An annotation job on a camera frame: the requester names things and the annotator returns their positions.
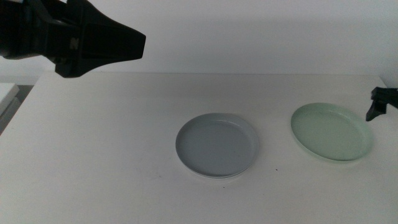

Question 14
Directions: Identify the pale green shallow bowl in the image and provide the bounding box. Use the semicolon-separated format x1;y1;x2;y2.
290;102;374;163

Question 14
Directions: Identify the grey shallow bowl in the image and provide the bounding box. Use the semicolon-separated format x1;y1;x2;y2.
175;113;259;179

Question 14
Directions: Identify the white shallow bowl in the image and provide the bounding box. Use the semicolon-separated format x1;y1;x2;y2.
183;139;260;180

